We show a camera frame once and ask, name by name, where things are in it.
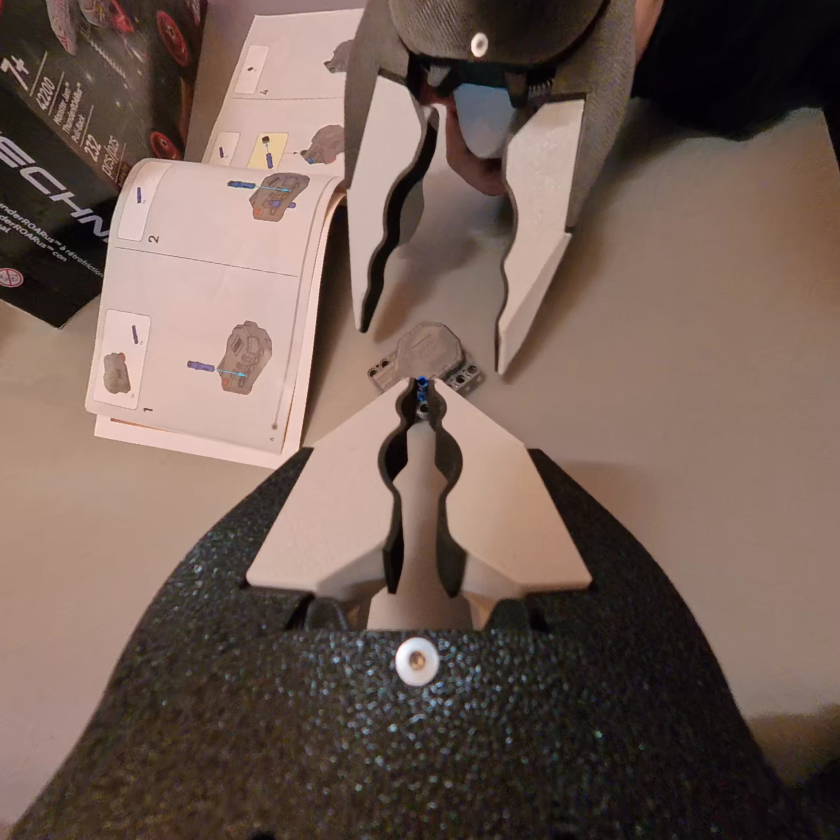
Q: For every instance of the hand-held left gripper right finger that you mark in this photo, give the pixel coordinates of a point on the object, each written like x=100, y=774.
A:
x=512, y=512

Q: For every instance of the blue toy connector pin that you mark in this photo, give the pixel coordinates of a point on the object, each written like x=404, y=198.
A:
x=422, y=384

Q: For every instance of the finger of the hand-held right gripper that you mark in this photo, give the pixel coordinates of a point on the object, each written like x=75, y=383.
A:
x=544, y=197
x=380, y=170

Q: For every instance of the open instruction booklet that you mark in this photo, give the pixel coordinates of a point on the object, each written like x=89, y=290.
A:
x=197, y=295

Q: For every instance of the black toy set box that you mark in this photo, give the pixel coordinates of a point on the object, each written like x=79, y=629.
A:
x=65, y=131

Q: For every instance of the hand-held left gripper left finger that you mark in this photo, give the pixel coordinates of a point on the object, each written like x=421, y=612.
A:
x=328, y=512

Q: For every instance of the person's right forearm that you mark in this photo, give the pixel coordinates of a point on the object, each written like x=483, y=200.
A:
x=735, y=65

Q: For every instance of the grey toy motor block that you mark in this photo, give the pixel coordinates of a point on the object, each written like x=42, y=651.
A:
x=426, y=351

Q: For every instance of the person's right hand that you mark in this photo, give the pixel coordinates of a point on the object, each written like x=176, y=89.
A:
x=482, y=177

